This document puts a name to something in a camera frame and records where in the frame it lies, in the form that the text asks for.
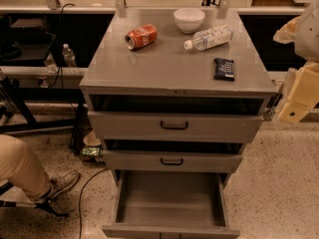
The black stand frame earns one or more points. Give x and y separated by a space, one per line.
12 96

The red soda can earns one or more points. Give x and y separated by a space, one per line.
141 36

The person leg beige trousers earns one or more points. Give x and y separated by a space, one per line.
20 166

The grey sneaker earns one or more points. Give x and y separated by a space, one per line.
61 184

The grey middle drawer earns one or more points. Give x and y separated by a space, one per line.
172 161

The grey top drawer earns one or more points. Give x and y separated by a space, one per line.
175 127

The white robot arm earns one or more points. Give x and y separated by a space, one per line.
306 43

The grey metal drawer cabinet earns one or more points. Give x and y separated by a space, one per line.
164 78

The black chair base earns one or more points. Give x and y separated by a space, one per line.
12 204

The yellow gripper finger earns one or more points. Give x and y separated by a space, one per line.
301 93
286 34

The water bottle behind cabinet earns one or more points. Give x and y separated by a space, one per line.
69 56

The grey open bottom drawer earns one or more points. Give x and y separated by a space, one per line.
169 205

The white bowl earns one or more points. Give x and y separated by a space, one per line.
188 20

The clear plastic water bottle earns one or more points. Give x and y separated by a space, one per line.
209 38

